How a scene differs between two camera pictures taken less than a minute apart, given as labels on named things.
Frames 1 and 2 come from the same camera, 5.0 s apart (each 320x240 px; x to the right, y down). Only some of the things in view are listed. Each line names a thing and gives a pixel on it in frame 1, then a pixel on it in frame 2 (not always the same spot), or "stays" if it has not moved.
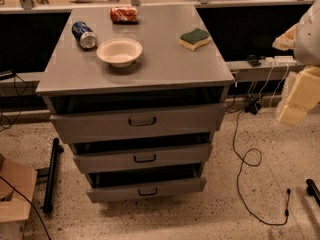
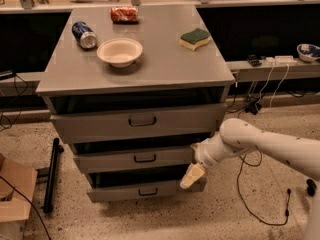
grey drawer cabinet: (137, 93) stays
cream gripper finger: (287, 41) -> (195, 146)
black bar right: (313, 190) stays
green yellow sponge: (192, 39) stays
